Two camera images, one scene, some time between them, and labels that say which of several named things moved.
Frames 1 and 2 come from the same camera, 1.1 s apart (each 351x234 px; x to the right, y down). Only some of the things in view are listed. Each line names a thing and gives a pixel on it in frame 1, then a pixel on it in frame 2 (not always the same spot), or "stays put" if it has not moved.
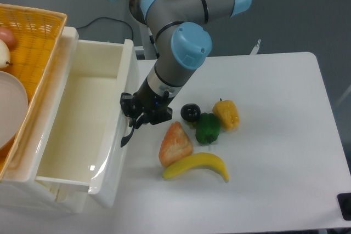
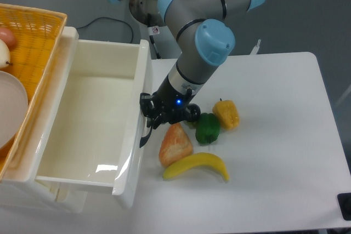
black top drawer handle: (126, 138) → (143, 140)
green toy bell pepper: (207, 128) stays put
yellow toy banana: (196, 160) stays put
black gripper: (154, 108) → (170, 103)
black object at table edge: (344, 201) stays put
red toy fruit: (7, 36) stays put
